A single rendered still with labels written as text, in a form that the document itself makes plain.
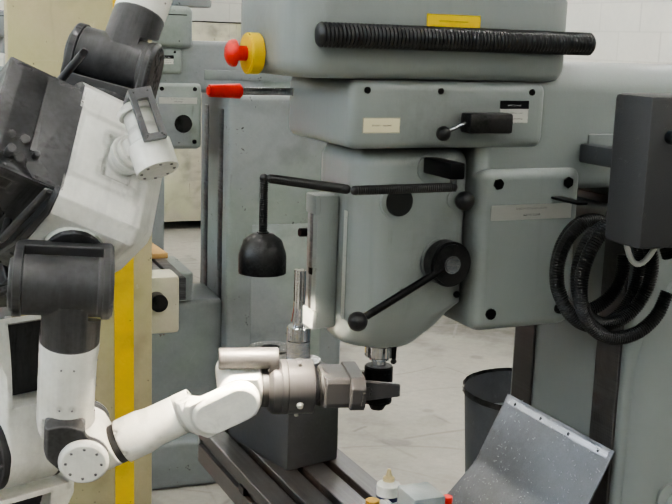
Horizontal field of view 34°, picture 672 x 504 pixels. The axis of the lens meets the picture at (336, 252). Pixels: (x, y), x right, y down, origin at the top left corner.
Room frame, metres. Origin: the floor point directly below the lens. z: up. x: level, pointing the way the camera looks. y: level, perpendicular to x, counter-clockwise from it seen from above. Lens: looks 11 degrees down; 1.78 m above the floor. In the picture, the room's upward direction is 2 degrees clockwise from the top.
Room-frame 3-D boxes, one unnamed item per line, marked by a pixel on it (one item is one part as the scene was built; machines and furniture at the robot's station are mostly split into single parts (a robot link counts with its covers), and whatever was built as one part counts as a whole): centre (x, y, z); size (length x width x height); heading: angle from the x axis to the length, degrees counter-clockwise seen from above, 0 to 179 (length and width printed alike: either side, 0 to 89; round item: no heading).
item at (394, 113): (1.73, -0.12, 1.68); 0.34 x 0.24 x 0.10; 115
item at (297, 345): (2.06, 0.07, 1.19); 0.05 x 0.05 x 0.06
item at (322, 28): (1.60, -0.17, 1.79); 0.45 x 0.04 x 0.04; 115
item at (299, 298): (2.06, 0.07, 1.29); 0.03 x 0.03 x 0.11
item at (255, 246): (1.60, 0.11, 1.47); 0.07 x 0.07 x 0.06
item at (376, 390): (1.68, -0.08, 1.23); 0.06 x 0.02 x 0.03; 100
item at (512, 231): (1.80, -0.25, 1.47); 0.24 x 0.19 x 0.26; 25
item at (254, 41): (1.62, 0.13, 1.76); 0.06 x 0.02 x 0.06; 25
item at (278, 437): (2.10, 0.10, 1.07); 0.22 x 0.12 x 0.20; 36
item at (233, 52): (1.61, 0.15, 1.76); 0.04 x 0.03 x 0.04; 25
